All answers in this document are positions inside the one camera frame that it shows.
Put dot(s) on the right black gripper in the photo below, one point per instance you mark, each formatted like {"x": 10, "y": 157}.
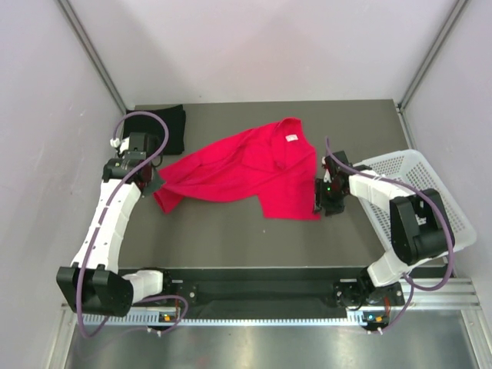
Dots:
{"x": 320, "y": 201}

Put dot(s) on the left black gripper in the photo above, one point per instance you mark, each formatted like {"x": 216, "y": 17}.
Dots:
{"x": 154, "y": 186}

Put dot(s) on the red polo shirt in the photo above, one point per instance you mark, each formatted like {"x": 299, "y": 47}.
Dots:
{"x": 274, "y": 163}

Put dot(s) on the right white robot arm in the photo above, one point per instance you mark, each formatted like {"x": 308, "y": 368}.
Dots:
{"x": 419, "y": 226}

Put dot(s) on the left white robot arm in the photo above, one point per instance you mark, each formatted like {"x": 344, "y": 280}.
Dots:
{"x": 92, "y": 284}

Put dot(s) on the folded black t shirt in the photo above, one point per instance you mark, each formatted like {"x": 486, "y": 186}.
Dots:
{"x": 174, "y": 118}

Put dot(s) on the white plastic basket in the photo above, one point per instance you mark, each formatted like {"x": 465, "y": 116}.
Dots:
{"x": 411, "y": 167}

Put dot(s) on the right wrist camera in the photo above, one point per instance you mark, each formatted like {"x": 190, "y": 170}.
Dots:
{"x": 330, "y": 168}

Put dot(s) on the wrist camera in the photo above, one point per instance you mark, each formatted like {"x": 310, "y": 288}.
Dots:
{"x": 120, "y": 145}
{"x": 330, "y": 168}

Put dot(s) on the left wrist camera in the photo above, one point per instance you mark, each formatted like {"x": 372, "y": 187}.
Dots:
{"x": 120, "y": 145}

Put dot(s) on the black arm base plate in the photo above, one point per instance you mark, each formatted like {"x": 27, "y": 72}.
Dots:
{"x": 338, "y": 293}

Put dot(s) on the slotted grey cable duct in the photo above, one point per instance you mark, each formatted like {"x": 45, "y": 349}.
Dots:
{"x": 166, "y": 316}

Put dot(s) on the aluminium front rail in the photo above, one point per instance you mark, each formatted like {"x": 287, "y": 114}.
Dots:
{"x": 457, "y": 293}

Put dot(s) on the left aluminium frame post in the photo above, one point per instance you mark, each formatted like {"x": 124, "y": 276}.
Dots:
{"x": 87, "y": 45}

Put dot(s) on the aluminium frame post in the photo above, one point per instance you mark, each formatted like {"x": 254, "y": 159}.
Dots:
{"x": 87, "y": 45}
{"x": 443, "y": 34}

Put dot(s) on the right aluminium frame post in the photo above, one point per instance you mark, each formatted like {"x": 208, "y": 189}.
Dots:
{"x": 443, "y": 34}

